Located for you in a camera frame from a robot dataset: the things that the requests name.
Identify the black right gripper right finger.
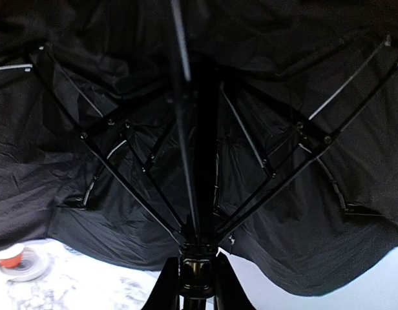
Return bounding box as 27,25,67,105
214,252,251,310

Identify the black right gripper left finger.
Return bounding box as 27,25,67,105
149,257,180,309

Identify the lavender folding umbrella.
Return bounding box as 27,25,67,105
0,1,398,309

